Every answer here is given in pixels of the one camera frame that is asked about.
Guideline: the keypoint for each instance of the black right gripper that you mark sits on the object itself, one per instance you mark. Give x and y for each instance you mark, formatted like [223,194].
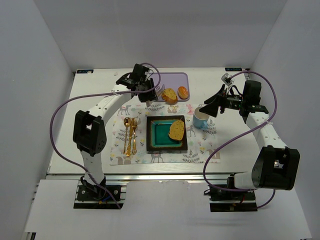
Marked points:
[222,102]

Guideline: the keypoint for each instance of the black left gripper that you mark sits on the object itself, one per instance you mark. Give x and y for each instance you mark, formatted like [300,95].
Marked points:
[148,94]

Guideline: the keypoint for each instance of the silver metal tongs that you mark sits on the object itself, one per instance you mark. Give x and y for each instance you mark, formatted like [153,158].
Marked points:
[158,92]

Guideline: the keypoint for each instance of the crusty yellow bread slice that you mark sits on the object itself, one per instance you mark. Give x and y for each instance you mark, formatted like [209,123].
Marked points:
[169,96]

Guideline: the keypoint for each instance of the yellow herb bread slice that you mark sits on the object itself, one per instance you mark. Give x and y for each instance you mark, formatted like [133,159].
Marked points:
[177,130]

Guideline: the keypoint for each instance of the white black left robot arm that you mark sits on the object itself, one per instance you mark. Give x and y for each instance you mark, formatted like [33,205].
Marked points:
[89,131]

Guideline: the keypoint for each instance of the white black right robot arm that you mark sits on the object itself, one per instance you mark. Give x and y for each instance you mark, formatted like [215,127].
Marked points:
[276,165]

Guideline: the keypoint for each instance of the light blue mug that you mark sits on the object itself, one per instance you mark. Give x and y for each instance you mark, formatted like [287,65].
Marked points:
[200,119]

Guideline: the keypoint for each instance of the lilac rectangular tray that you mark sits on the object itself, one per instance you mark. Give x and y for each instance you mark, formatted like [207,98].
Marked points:
[174,80]

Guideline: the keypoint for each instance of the small orange round bun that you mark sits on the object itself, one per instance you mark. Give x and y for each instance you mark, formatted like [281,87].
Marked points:
[182,92]

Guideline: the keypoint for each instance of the right blue corner label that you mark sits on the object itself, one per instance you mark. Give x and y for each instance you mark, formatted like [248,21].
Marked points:
[233,69]

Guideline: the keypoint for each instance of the blue corner label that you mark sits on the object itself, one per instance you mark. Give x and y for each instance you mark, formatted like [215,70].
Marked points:
[233,69]
[84,71]

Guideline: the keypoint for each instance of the gold spoon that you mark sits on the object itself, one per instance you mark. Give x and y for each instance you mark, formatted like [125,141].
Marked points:
[127,124]

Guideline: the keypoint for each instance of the black teal square plate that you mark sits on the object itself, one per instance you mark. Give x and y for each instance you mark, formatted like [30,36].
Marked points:
[157,134]

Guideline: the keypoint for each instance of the animal print placemat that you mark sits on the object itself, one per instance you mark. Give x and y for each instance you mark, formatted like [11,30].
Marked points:
[201,142]

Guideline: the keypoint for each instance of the gold fork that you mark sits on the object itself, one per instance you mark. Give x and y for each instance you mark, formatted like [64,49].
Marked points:
[134,126]

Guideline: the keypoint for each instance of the gold knife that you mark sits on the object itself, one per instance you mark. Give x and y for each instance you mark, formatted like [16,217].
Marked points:
[128,150]

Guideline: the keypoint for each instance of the left blue corner label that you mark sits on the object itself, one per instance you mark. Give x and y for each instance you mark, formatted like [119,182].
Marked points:
[84,71]

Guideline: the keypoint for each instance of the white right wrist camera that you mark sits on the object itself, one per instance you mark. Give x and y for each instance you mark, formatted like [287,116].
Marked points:
[227,79]

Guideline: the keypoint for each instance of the aluminium rail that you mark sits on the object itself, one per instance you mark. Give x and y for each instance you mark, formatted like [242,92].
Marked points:
[132,177]

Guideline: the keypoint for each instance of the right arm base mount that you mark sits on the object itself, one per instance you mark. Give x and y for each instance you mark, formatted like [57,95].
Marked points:
[230,202]

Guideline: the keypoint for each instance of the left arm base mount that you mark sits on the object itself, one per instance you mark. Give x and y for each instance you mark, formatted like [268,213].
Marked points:
[84,199]

